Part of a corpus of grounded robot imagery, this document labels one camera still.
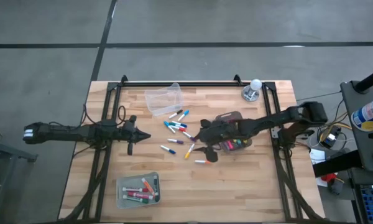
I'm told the black side cart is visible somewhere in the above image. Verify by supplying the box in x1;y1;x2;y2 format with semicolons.
340;80;373;175

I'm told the dark grey plastic bin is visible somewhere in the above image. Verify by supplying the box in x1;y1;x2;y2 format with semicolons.
215;111;254;154

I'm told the blue white canister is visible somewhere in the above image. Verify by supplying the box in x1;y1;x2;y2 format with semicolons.
350;94;373;132

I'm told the green Expo marker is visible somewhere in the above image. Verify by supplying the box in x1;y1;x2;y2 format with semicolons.
153;175;160;203
122;194;150;205

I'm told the red Expo marker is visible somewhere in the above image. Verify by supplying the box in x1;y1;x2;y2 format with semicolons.
126;191;155;201
122;187;150;194

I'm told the bulb lamp with chrome base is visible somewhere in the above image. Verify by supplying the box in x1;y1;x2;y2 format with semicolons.
241;78;263;103

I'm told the clear plastic bin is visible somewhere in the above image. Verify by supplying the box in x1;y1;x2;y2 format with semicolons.
144;82;184;118

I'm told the black pole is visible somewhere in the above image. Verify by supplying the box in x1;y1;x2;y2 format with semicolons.
354;65;373;94

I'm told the grey metal stand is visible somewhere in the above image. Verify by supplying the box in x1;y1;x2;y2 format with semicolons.
0;123;38;224

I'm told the white plastic bin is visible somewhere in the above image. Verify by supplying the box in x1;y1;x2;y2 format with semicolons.
116;171;162;209

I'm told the yellow capped small marker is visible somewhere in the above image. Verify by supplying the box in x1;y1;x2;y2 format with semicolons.
184;143;196;160

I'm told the thin black lamp cord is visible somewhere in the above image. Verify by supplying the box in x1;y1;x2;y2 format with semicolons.
295;90;343;102

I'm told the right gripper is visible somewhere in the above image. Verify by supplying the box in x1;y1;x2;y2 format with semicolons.
193;118;239;164

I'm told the orange Expo marker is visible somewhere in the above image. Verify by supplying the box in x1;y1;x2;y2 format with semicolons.
140;177;157;197

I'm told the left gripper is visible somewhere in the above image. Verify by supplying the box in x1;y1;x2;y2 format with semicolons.
121;114;152;156

